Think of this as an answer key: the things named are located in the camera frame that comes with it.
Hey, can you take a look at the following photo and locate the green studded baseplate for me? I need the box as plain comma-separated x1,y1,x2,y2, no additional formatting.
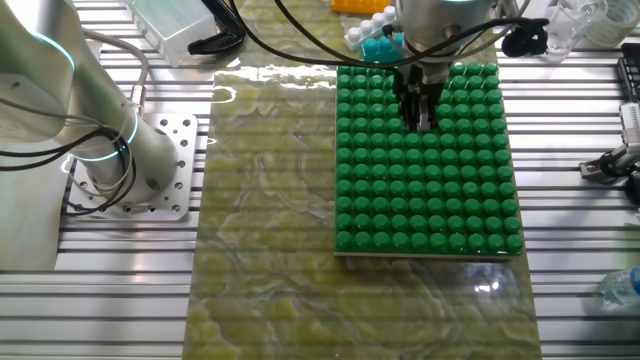
333,60,525,261

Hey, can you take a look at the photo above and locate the metal camera bracket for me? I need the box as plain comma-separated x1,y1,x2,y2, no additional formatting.
578,143,640,182

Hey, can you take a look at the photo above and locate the green marble pattern mat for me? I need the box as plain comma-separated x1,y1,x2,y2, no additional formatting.
182,0,544,360

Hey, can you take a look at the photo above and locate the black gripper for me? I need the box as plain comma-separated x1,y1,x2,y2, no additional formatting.
392,63,451,131

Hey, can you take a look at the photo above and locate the clear tape roll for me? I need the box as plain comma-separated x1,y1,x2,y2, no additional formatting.
584,0,640,49

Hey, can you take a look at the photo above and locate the grey base cable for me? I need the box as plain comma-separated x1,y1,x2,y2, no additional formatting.
82,27,151,119

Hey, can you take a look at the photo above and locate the black keyboard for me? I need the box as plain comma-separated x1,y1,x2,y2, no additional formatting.
617,43,640,104

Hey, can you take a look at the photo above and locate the translucent plastic box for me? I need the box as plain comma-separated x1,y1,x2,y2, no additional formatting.
124,0,220,69

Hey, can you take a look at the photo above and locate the teal four-stud block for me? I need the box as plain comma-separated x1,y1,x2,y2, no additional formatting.
359,33,406,65

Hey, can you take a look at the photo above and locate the clear water bottle blue cap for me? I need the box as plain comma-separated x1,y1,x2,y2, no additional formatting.
599,266,640,309

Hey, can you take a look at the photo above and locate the white four-stud block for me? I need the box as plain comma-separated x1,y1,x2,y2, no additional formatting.
342,5,400,51

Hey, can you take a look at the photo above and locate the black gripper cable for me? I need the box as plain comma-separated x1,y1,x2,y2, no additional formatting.
272,0,401,67
225,0,551,69

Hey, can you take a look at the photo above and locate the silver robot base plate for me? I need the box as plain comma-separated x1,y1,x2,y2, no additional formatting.
62,112,200,223

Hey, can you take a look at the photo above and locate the yellow-orange four-stud block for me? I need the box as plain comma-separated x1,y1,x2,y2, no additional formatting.
330,0,392,15

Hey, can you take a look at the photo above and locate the black base cable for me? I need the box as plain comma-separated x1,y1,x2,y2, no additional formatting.
0,124,139,217

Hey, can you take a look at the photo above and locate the black C-clamp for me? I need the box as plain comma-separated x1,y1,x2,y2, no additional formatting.
187,0,247,56

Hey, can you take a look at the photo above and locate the black cable connector bundle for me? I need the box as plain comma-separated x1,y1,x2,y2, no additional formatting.
501,24,549,59

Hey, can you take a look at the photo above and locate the clear plastic cup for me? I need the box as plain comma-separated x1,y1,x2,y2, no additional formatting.
544,0,609,64

